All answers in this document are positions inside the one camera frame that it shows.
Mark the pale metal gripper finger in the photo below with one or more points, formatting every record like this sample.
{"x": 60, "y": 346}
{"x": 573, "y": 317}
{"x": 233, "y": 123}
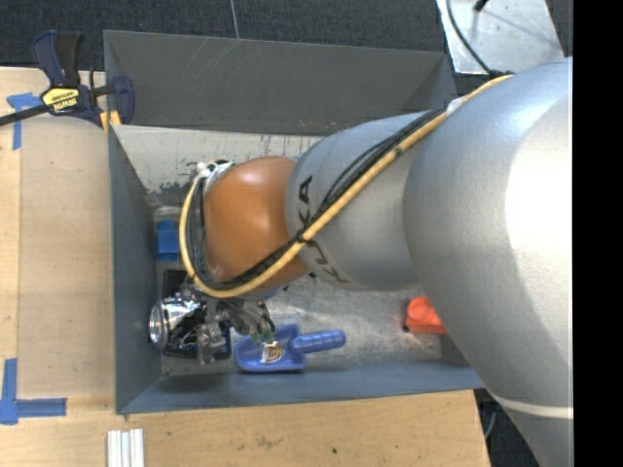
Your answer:
{"x": 205, "y": 349}
{"x": 220, "y": 338}

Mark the crushed silver can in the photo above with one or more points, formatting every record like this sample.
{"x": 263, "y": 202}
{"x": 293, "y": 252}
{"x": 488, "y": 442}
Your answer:
{"x": 168, "y": 320}

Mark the blue toy scoop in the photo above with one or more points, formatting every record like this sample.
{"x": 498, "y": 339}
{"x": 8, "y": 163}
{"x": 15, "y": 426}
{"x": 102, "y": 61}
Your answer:
{"x": 292, "y": 348}

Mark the blue block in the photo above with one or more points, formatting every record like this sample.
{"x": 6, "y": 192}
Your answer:
{"x": 168, "y": 241}

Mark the pale wood board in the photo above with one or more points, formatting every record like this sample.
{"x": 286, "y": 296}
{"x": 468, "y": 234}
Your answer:
{"x": 63, "y": 261}

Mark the orange plastic piece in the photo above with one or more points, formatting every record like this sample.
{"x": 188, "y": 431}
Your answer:
{"x": 422, "y": 316}

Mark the grey metal bin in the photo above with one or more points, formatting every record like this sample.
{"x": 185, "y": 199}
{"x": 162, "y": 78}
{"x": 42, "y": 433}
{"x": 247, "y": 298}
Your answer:
{"x": 272, "y": 81}

